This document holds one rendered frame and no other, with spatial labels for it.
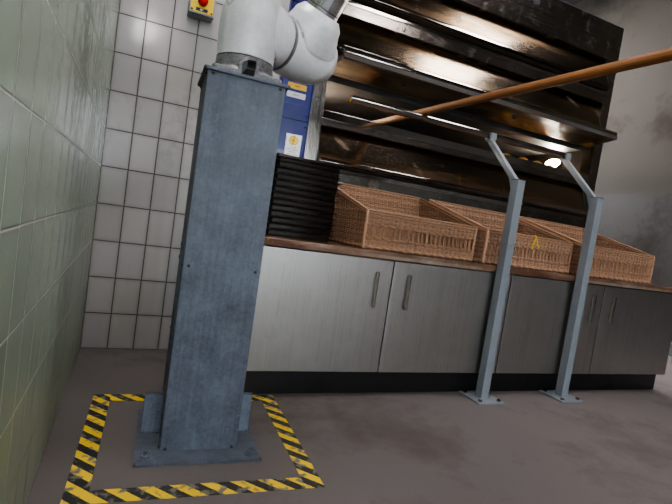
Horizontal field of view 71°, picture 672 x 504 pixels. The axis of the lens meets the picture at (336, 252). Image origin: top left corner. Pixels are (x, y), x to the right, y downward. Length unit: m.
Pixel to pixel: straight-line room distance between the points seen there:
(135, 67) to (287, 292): 1.11
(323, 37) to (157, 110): 0.92
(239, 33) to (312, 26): 0.23
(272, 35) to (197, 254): 0.61
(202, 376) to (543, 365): 1.66
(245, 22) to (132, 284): 1.24
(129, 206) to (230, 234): 0.93
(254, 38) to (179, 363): 0.86
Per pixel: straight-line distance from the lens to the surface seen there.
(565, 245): 2.53
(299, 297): 1.72
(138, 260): 2.16
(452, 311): 2.06
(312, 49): 1.48
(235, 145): 1.27
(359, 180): 2.37
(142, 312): 2.20
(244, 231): 1.27
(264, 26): 1.37
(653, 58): 1.48
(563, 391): 2.55
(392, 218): 1.89
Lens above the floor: 0.67
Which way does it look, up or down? 4 degrees down
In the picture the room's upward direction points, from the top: 8 degrees clockwise
